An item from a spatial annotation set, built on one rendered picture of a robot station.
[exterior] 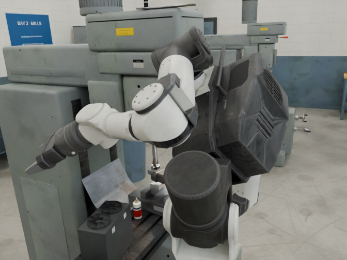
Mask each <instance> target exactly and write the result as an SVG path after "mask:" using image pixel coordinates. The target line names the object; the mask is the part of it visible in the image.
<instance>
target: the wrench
mask: <svg viewBox="0 0 347 260"><path fill-rule="evenodd" d="M187 6H196V4H182V5H170V6H157V7H141V8H136V10H147V9H160V8H172V7H187Z"/></svg>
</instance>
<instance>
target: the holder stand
mask: <svg viewBox="0 0 347 260"><path fill-rule="evenodd" d="M77 233H78V239H79V243H80V250H81V257H82V260H120V259H121V258H122V256H123V255H124V253H125V252H126V250H127V248H128V247H129V245H130V244H131V242H132V241H133V229H132V218H131V206H130V203H122V202H119V201H108V200H106V201H105V202H104V203H103V204H102V205H101V206H100V207H99V208H98V209H97V210H96V211H95V212H94V213H93V214H92V215H91V216H90V217H89V218H88V219H87V220H86V221H85V222H84V223H83V224H82V225H81V226H80V227H79V228H78V229H77Z"/></svg>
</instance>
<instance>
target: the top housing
mask: <svg viewBox="0 0 347 260"><path fill-rule="evenodd" d="M85 22H86V30H87V39H88V47H89V49H90V50H91V51H93V52H133V51H155V50H158V49H160V48H161V47H163V46H165V45H166V44H168V43H169V42H171V41H172V40H174V39H176V38H177V37H179V36H181V35H182V34H184V33H185V32H187V31H189V29H190V28H191V27H193V26H195V27H196V28H199V29H200V31H201V32H202V34H203V35H204V32H203V12H202V11H201V10H198V9H196V10H195V9H187V8H179V7H172V8H160V9H147V10H134V11H121V12H108V13H96V14H88V15H86V17H85Z"/></svg>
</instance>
